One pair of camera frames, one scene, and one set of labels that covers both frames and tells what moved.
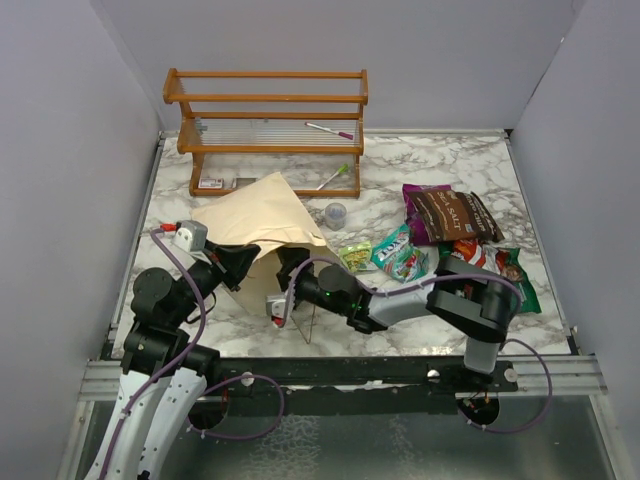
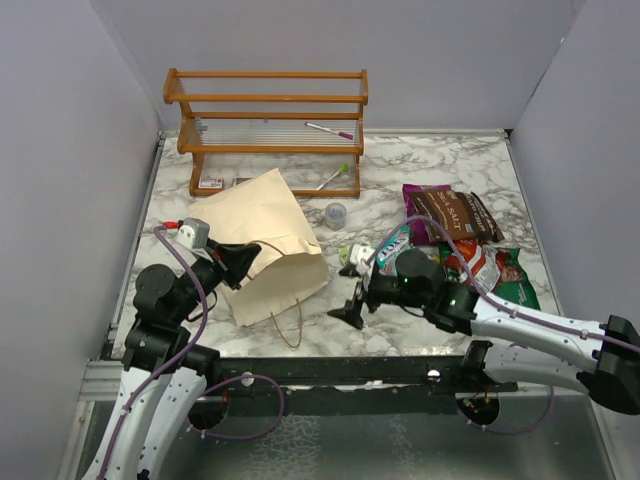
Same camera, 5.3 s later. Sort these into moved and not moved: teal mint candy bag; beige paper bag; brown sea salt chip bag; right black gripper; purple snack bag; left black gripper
Moved: beige paper bag; right black gripper
Not moved: left black gripper; teal mint candy bag; brown sea salt chip bag; purple snack bag
